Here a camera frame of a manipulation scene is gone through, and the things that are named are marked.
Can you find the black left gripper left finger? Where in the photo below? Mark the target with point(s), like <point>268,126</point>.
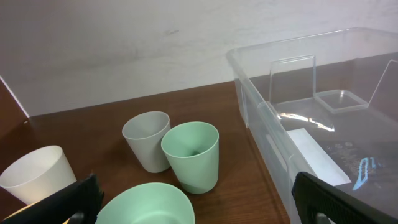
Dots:
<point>80,201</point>

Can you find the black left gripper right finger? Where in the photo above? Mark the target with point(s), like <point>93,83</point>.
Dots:
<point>319,202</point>

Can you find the white plastic cup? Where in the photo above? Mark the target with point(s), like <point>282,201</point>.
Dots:
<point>38,174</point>

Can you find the mint green small bowl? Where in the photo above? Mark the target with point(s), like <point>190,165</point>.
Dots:
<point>151,203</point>

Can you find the grey plastic cup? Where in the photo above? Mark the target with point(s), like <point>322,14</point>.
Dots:
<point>144,133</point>

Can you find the mint green plastic cup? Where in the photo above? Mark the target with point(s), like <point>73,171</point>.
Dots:
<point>192,150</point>

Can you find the clear plastic storage container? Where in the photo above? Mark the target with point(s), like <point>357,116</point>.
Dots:
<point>325,104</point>

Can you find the yellow small bowl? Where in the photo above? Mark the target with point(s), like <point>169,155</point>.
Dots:
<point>26,207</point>

